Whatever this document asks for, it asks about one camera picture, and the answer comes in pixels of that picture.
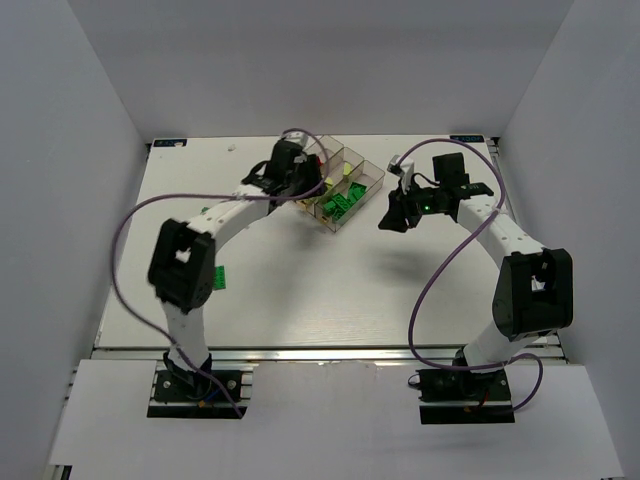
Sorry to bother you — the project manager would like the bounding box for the right blue label sticker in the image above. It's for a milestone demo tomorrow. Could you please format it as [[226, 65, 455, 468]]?
[[449, 135, 485, 143]]

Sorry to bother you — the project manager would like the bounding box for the far clear plastic bin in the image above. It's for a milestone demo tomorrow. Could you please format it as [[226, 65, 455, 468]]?
[[305, 135, 344, 163]]

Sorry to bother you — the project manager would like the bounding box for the middle clear plastic bin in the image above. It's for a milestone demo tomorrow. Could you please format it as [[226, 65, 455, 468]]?
[[298, 148, 366, 221]]

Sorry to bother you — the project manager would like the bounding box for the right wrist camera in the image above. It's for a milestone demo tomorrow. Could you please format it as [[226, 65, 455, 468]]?
[[387, 155, 415, 194]]

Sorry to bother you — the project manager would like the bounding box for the near clear plastic bin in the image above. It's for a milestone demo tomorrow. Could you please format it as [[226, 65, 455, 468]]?
[[307, 160, 385, 232]]

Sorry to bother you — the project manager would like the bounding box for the aluminium front rail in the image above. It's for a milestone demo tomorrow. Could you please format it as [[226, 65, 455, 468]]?
[[91, 337, 566, 362]]

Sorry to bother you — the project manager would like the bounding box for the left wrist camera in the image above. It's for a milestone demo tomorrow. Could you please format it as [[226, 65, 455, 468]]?
[[281, 130, 309, 150]]

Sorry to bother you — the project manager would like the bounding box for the left blue label sticker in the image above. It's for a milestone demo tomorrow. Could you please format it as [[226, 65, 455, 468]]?
[[152, 138, 187, 148]]

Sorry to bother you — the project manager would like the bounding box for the clear plastic bin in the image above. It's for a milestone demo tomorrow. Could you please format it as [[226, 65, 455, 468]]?
[[307, 160, 385, 232], [305, 135, 344, 163], [298, 148, 366, 221]]

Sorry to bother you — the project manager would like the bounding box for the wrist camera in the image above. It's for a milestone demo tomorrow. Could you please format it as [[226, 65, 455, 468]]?
[[281, 130, 309, 150], [387, 155, 415, 194]]

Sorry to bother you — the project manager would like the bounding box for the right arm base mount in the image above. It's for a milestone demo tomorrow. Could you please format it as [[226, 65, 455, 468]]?
[[407, 369, 515, 425]]

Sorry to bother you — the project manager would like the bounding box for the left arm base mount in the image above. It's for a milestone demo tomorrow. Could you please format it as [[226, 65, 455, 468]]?
[[147, 352, 250, 420]]

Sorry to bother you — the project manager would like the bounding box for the blue label sticker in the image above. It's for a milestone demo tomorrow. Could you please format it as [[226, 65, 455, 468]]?
[[449, 135, 485, 143], [152, 138, 187, 148]]

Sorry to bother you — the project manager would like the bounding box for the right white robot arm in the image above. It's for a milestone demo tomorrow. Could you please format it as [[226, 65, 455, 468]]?
[[378, 153, 574, 373]]

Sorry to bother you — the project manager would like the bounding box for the long green lego brick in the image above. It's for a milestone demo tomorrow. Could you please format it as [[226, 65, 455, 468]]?
[[213, 265, 226, 290]]

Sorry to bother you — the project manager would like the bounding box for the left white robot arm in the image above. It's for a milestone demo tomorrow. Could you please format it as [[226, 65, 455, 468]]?
[[147, 131, 323, 390]]

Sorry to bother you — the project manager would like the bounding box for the green lego brick bottom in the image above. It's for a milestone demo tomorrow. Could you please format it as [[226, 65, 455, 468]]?
[[322, 200, 345, 222]]

